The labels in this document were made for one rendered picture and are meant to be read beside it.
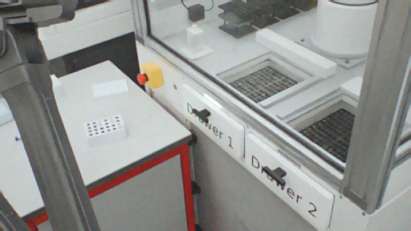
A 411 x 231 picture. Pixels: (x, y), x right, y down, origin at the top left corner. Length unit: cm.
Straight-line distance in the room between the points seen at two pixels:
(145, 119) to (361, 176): 82
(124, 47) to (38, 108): 143
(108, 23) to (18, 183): 83
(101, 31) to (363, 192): 133
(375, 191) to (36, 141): 65
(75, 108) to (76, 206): 103
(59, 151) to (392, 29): 55
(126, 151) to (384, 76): 87
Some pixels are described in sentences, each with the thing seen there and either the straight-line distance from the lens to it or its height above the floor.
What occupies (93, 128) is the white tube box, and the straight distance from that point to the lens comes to 151.
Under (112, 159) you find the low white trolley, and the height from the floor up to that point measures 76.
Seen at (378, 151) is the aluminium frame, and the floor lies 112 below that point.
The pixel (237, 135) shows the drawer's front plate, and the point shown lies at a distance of 124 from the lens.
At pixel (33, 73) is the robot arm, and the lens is 70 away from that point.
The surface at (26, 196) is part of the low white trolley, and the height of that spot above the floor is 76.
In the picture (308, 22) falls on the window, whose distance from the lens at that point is 94.
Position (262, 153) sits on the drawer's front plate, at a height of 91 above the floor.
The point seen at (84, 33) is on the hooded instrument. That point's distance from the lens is 195.
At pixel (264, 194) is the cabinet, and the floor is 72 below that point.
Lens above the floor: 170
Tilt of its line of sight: 37 degrees down
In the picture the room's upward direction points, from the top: 3 degrees counter-clockwise
